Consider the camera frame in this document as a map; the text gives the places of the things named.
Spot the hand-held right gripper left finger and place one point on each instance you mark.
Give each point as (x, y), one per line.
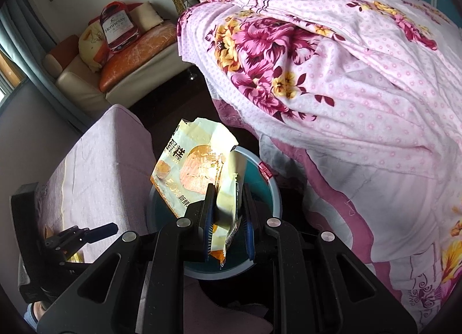
(208, 227)

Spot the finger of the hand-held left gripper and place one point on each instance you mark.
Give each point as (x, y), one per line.
(97, 231)

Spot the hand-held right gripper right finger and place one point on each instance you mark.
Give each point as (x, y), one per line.
(249, 236)

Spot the blue plastic bucket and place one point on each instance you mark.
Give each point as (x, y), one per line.
(267, 189)

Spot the yellow cake snack wrapper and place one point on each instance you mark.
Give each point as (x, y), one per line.
(191, 168)

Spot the small yellow wrapper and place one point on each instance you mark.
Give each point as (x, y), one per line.
(75, 257)

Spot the lilac covered mattress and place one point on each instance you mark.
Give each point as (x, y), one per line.
(90, 160)

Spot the pink and white bed sheet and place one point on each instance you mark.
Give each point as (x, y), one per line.
(361, 211)

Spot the cream leather sofa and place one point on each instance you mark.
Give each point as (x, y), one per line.
(79, 81)

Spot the orange seat cushion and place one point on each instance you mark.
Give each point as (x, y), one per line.
(144, 52)

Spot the orange armrest cushion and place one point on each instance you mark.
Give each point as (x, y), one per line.
(65, 49)

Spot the yellow printed pillow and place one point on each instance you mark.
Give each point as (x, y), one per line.
(90, 45)

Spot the grey blue curtain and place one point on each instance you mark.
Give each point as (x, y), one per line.
(21, 31)

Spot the pink floral blanket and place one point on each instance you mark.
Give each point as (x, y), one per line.
(361, 67)

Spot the beige cushion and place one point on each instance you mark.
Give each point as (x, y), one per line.
(146, 16)

